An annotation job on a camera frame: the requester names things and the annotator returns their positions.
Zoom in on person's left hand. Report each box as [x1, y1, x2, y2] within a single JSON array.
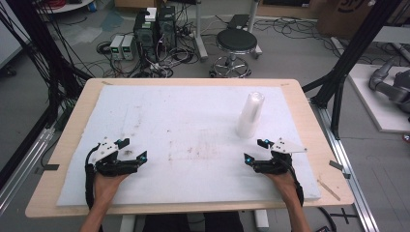
[[92, 172, 131, 203]]

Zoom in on black metal frame post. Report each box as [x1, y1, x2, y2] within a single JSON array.
[[5, 0, 94, 130], [302, 0, 401, 140]]

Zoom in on grey tape strip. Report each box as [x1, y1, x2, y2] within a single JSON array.
[[329, 159, 344, 172]]

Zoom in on black round stool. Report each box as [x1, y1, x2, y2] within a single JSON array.
[[210, 28, 259, 78]]

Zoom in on grey power supply unit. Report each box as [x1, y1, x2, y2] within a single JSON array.
[[109, 34, 126, 61], [121, 34, 136, 62]]

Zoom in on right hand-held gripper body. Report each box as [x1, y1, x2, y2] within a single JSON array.
[[252, 137, 308, 175]]

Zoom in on brown cardboard box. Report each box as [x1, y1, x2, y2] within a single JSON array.
[[316, 0, 410, 41]]

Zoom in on thin wooden stick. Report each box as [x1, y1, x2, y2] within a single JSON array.
[[316, 178, 341, 202]]

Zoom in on black computer tower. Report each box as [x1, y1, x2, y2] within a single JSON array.
[[132, 11, 160, 63], [157, 5, 178, 50]]

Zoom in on stack of clear plastic cups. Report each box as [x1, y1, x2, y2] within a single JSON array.
[[235, 91, 266, 139]]

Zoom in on grey metal desk leg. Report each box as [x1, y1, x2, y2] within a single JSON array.
[[192, 0, 210, 63], [247, 0, 263, 60]]

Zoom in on person's dark trousers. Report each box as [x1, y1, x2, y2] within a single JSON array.
[[142, 211, 245, 232]]

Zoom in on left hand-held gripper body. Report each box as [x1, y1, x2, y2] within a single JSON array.
[[90, 136, 140, 178]]

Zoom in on white floor board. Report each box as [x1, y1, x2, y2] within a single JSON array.
[[347, 62, 410, 134]]

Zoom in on tangle of floor cables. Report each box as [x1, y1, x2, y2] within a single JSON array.
[[76, 6, 337, 79]]

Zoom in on aluminium rail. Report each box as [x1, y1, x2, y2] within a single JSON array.
[[0, 126, 56, 217], [309, 99, 381, 232]]

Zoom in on white foam mat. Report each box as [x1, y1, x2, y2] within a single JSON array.
[[56, 84, 322, 207]]

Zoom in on person's right hand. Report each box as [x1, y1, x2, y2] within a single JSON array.
[[264, 171, 302, 201]]

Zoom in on light wooden table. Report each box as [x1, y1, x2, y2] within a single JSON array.
[[24, 77, 356, 232]]

